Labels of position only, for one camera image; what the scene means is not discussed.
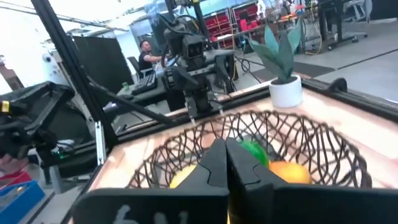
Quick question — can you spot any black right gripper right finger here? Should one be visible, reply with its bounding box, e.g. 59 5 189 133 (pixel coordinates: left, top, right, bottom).
226 137 398 224

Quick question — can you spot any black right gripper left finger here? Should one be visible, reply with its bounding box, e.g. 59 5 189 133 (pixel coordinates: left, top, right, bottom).
72 138 230 224

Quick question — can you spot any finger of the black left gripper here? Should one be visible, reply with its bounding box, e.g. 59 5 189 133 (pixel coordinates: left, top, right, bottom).
198 52 236 114
163 65 200 114

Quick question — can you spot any large yellow lemon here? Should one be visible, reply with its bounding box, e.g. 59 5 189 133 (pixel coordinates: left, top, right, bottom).
169 164 198 189

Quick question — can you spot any orange fruit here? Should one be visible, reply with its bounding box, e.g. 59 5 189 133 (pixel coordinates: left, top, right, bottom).
267 160 312 185

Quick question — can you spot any bright green lime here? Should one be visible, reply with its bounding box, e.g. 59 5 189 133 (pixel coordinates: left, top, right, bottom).
238 140 270 169

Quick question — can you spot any dark woven wire basket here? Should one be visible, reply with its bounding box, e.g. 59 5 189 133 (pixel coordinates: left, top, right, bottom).
126 109 373 190

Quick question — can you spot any black keyboard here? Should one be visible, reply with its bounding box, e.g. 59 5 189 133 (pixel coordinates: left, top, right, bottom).
131 72 158 96

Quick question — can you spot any person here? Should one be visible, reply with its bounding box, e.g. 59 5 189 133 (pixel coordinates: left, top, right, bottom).
137 39 164 75

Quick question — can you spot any grey desk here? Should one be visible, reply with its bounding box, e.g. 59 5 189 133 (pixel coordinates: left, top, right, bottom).
116 79 177 108

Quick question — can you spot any black office chair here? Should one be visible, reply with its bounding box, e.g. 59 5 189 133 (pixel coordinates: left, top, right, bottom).
126 55 141 77

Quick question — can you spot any red bin storage rack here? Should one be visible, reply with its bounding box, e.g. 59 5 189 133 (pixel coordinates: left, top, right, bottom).
203 2 259 35

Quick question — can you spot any green plant in white pot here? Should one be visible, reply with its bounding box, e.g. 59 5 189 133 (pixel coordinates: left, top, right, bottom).
248 19 304 109

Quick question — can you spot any black partition panel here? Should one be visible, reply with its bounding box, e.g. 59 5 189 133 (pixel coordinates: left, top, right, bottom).
72 35 135 105

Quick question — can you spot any black workbench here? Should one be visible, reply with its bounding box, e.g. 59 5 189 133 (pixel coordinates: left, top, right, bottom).
317 0 369 50

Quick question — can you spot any black machine with green light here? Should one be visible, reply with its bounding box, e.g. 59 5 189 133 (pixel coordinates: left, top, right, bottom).
0 81 76 162

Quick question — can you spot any white office chair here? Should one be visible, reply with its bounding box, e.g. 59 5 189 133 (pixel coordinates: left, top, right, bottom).
345 0 373 22

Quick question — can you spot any blue plastic bin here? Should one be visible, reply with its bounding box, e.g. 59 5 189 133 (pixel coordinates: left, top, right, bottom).
0 179 46 223

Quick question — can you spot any red box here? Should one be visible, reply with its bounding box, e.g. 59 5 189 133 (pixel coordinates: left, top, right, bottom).
0 170 32 187

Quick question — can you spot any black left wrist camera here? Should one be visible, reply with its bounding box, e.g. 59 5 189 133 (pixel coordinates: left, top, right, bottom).
182 34 206 60

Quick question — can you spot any black aluminium table frame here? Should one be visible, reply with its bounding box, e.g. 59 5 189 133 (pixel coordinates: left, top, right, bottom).
30 0 398 175

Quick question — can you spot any black curved bracket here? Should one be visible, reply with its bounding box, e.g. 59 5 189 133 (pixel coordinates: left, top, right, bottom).
328 77 348 93

